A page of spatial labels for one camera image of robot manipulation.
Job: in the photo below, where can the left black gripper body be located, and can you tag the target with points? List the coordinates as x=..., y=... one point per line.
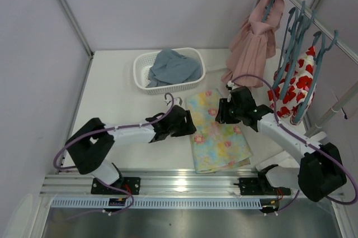
x=184, y=122

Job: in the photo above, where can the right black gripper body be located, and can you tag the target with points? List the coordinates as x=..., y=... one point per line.
x=224, y=112

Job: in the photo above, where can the pastel floral skirt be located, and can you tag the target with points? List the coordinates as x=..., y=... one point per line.
x=215, y=147

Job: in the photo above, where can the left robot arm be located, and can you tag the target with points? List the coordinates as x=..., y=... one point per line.
x=90, y=145

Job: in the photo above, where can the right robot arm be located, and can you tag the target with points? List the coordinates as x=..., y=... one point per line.
x=319, y=172

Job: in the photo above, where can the red poppy skirt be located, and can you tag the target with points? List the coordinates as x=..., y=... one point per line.
x=298, y=87

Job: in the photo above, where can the pink ruffled skirt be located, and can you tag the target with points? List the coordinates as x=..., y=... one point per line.
x=253, y=45

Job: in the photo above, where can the teal empty hanger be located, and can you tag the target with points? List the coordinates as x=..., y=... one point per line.
x=296, y=27

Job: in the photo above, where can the teal hanger with pink skirt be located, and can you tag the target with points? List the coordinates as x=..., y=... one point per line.
x=268, y=10

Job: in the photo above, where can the blue grey cloth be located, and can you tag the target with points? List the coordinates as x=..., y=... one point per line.
x=171, y=67

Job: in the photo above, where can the white plastic basket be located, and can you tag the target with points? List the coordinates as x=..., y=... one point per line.
x=144, y=62

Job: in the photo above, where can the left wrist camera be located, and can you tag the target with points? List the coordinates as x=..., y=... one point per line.
x=178, y=101

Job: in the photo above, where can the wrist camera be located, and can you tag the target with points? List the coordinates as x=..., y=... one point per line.
x=178, y=101
x=230, y=85

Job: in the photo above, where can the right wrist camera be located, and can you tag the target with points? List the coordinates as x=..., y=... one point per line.
x=230, y=85

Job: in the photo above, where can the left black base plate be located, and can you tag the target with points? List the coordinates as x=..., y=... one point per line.
x=129, y=184

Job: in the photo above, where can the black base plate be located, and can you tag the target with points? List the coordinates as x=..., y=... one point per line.
x=129, y=184
x=255, y=186

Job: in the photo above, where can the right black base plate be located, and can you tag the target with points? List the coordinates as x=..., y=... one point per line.
x=255, y=186

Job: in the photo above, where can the aluminium mounting rail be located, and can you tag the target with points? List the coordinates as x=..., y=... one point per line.
x=153, y=183

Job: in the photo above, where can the white slotted cable duct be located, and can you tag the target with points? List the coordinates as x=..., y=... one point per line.
x=159, y=203

